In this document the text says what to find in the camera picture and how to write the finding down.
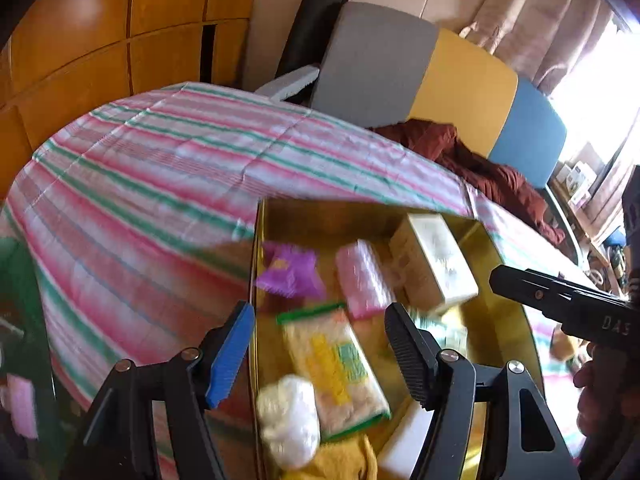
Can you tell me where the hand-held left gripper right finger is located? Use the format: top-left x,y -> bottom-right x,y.
384,302 -> 581,480

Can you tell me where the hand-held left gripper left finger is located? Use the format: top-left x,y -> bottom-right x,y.
60,301 -> 257,480

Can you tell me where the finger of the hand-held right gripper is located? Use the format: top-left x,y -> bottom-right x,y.
489,265 -> 628,322

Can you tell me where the green white packet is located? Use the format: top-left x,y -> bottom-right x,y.
412,310 -> 468,361

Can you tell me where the gold tin box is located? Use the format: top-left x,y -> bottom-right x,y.
249,197 -> 546,480

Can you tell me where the yellow green snack packet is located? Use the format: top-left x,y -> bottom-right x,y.
276,302 -> 392,443

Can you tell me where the white plastic bag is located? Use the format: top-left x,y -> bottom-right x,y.
256,374 -> 321,471

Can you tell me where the white foam block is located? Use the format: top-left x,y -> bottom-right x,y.
375,405 -> 436,480

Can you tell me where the pink packet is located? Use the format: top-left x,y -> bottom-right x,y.
335,240 -> 393,321

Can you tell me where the beige cardboard box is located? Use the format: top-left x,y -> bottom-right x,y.
389,212 -> 480,313

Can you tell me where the purple snack packet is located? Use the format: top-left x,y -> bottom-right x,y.
254,241 -> 327,301

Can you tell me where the yellow sponge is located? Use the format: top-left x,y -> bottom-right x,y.
295,432 -> 378,480

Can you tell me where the person's right hand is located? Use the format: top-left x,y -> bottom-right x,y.
572,342 -> 640,466

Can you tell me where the dark grey armrest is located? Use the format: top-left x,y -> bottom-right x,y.
545,185 -> 586,266

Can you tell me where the wooden desk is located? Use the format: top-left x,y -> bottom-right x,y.
550,180 -> 626,261

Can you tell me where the maroon jacket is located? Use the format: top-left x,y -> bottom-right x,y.
370,120 -> 566,246

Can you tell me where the white blue-label box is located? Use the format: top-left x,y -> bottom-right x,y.
565,160 -> 598,206

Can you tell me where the striped bedsheet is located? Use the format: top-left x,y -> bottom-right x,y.
0,82 -> 596,480

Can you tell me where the pink hair roller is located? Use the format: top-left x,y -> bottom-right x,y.
5,375 -> 41,438

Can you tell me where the beige curtain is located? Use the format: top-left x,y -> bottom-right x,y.
460,0 -> 618,96

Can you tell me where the grey yellow blue chair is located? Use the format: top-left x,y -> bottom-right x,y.
307,1 -> 568,191

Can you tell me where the light grey armrest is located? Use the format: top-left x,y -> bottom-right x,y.
255,65 -> 321,103

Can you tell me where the black rolled mat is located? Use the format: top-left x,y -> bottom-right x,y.
276,0 -> 353,81

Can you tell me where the wooden wardrobe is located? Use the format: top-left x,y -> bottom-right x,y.
0,0 -> 263,201

